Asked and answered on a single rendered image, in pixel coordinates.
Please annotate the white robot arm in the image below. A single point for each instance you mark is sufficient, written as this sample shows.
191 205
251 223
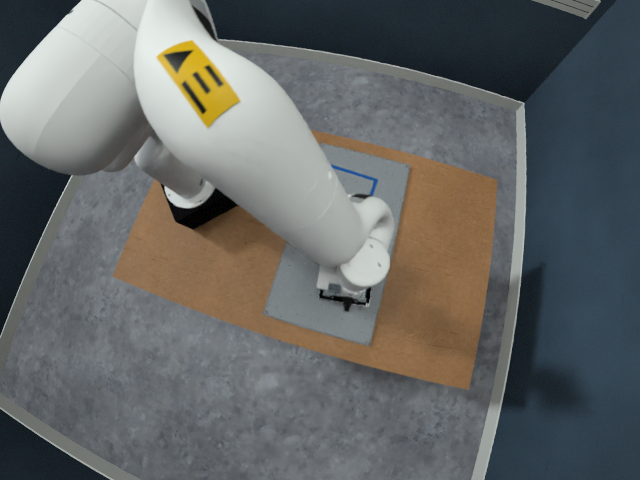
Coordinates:
71 104

